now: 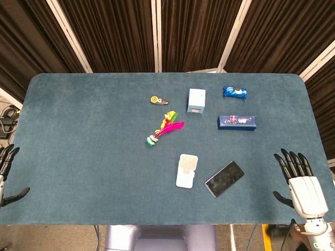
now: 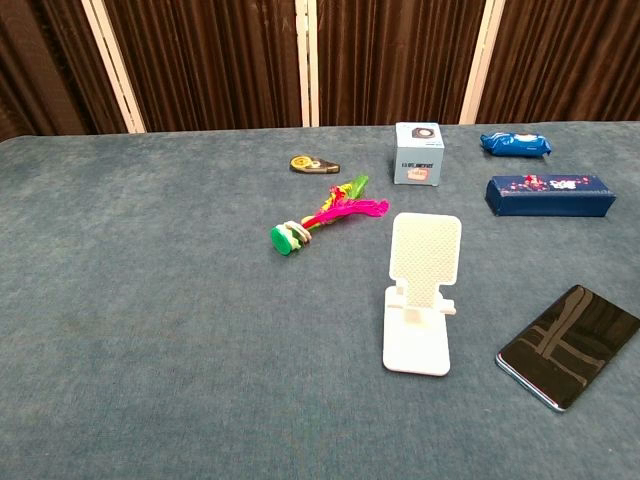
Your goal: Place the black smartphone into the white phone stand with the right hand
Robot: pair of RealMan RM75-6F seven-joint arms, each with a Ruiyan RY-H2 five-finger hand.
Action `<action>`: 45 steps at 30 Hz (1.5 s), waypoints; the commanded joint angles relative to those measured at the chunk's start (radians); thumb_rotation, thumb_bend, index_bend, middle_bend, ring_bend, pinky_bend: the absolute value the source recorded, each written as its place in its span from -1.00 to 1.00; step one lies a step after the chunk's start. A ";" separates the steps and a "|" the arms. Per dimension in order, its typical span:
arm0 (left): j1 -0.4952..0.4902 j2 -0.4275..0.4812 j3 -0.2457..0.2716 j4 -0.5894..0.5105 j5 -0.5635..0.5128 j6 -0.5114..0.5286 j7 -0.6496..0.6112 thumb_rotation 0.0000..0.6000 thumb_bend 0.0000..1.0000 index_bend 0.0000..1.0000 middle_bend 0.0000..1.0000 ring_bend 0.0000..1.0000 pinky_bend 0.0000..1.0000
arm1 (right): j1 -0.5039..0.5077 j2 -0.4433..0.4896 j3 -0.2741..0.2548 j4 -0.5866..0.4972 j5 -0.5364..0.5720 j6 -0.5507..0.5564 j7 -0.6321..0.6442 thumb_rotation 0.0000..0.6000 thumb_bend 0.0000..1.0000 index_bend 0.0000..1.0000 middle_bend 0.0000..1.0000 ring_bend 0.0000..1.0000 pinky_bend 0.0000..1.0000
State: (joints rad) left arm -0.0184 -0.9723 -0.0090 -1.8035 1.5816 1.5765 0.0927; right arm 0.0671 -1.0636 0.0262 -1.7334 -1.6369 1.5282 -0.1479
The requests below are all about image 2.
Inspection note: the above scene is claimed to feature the black smartphone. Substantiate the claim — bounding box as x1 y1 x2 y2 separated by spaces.
494 283 640 413

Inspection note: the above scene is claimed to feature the black yellow correction tape dispenser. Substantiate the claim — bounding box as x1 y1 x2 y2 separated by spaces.
289 155 342 176

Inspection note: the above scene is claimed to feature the long dark blue box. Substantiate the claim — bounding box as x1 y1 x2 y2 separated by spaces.
485 173 617 218

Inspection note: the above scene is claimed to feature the blue cookie snack packet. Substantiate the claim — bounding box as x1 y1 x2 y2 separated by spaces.
479 131 553 160

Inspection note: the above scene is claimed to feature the feather shuttlecock with green base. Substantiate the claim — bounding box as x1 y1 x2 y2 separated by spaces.
269 174 390 257

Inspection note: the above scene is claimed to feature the brown pleated curtain panel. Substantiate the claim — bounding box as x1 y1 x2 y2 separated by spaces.
102 0 304 134
0 0 129 144
317 0 486 127
475 0 640 124

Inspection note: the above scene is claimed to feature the light blue cardboard box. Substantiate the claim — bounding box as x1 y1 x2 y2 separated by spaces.
393 121 446 187

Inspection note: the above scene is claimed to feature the blue fabric table cover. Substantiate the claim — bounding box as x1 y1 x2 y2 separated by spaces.
0 119 640 480

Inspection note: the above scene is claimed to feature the white folding phone stand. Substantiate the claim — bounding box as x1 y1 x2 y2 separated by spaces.
382 211 463 377

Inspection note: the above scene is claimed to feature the white partition frame post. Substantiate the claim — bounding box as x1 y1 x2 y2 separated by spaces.
294 0 321 128
80 0 147 134
458 0 503 126

